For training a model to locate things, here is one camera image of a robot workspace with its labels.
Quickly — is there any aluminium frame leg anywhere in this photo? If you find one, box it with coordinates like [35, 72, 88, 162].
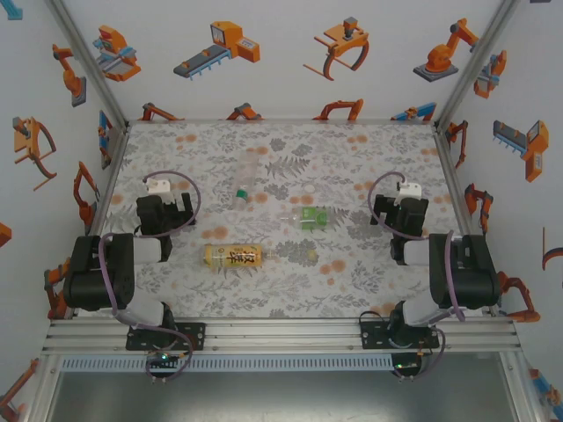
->
[24, 354, 61, 422]
[499, 351, 540, 422]

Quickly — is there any small circuit board green light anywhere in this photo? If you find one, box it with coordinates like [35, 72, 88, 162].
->
[147, 351, 182, 369]
[392, 358, 424, 373]

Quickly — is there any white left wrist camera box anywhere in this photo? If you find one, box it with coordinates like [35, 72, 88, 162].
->
[146, 177, 172, 196]

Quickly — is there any grey slotted cable duct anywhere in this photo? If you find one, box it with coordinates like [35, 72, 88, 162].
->
[59, 354, 393, 374]

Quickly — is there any floral patterned table cover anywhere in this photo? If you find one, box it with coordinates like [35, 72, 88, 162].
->
[72, 121, 498, 320]

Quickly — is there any aluminium frame post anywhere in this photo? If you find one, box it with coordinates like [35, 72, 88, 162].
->
[433, 0, 523, 131]
[43, 0, 131, 128]

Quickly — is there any aluminium table side rail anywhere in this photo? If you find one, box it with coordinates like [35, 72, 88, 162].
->
[433, 125, 467, 234]
[83, 122, 132, 241]

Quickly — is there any green label plastic bottle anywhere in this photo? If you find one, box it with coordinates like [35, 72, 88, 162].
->
[281, 205, 330, 232]

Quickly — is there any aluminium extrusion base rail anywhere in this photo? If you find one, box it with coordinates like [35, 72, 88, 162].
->
[41, 318, 523, 355]

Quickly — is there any aluminium table end rail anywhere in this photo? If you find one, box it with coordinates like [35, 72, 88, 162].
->
[127, 117, 439, 125]

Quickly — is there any yellow label tea bottle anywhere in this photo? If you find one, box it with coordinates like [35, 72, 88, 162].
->
[202, 243, 279, 269]

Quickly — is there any clear plastic bottle green band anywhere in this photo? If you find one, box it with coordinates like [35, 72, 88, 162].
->
[230, 148, 260, 213]

